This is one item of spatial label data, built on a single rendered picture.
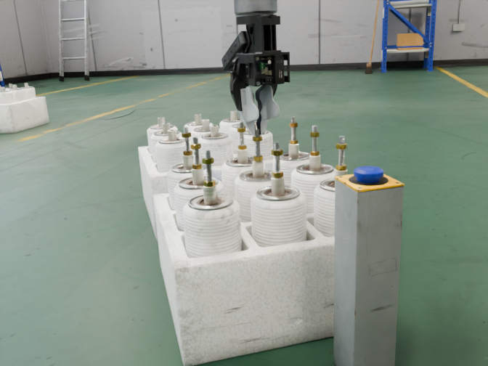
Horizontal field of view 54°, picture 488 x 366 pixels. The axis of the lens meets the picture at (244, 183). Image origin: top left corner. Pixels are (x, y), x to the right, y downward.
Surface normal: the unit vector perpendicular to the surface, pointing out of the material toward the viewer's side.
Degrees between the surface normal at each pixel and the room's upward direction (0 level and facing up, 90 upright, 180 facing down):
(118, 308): 0
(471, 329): 0
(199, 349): 90
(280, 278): 90
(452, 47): 90
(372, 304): 90
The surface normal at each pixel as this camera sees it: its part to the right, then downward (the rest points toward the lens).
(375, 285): 0.25, 0.27
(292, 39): -0.24, 0.30
